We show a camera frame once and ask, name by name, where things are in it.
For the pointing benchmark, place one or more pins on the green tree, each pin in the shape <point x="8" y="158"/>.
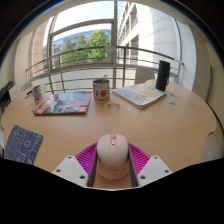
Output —
<point x="93" y="43"/>

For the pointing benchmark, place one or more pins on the black office printer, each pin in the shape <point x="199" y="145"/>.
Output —
<point x="5" y="95"/>

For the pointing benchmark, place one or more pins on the blue-grey patterned mouse pad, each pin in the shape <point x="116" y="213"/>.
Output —
<point x="21" y="143"/>

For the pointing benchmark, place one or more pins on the beige computer mouse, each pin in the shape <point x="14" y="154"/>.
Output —
<point x="112" y="156"/>

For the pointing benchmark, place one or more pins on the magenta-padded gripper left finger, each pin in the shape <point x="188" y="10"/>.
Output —
<point x="68" y="168"/>

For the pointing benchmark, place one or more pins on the white chair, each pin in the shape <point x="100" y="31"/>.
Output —
<point x="25" y="87"/>
<point x="144" y="75"/>

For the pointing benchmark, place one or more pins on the metal balcony railing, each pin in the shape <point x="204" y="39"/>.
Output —
<point x="100" y="48"/>

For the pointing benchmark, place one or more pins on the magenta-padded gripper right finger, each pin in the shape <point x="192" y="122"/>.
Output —
<point x="155" y="168"/>

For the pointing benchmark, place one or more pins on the white illustrated booklet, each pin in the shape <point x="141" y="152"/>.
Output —
<point x="140" y="95"/>

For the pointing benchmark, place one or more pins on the red and grey magazine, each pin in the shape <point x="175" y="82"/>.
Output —
<point x="63" y="103"/>

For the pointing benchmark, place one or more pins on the black cylindrical bottle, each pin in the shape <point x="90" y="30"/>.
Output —
<point x="163" y="75"/>

